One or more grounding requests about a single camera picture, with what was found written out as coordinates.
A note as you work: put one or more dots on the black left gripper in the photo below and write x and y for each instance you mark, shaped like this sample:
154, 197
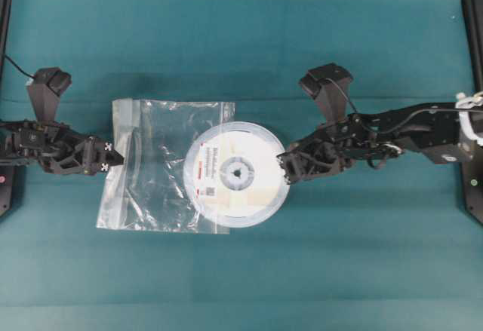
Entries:
58, 149

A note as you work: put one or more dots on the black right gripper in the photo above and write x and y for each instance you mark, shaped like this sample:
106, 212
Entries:
334, 148

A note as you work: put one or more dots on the clear zip bag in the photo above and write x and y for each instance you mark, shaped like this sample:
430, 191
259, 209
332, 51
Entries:
147, 193

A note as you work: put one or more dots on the white component reel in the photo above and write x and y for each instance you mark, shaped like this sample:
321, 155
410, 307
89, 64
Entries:
232, 176

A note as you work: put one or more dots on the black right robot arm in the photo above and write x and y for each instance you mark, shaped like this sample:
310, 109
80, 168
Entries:
432, 129

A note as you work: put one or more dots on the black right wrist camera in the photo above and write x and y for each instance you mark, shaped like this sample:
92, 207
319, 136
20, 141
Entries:
328, 87

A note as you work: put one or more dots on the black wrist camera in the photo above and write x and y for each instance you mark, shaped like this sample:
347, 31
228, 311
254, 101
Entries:
45, 90
328, 87

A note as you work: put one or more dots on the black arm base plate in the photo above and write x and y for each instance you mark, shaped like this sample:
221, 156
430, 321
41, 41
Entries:
13, 183

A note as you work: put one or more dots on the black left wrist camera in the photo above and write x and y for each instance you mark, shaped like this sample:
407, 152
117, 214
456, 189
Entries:
45, 90

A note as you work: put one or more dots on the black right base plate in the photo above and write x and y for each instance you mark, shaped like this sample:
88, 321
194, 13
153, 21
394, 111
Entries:
471, 178

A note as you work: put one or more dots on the black aluminium frame rail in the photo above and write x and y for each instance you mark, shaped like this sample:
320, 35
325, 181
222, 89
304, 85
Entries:
5, 12

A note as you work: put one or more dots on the black right frame rail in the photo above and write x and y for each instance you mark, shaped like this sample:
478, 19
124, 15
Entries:
472, 15

